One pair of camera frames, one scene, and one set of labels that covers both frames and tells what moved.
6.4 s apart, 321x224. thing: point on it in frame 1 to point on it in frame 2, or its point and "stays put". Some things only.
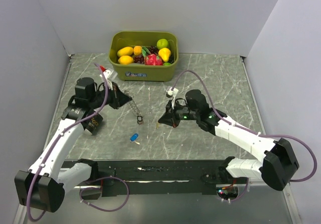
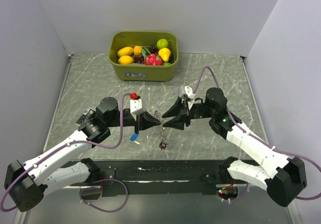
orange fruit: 138,50 stays put
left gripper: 118,98 to 150,121
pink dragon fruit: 152,60 stays put
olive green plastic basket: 144,56 stays put
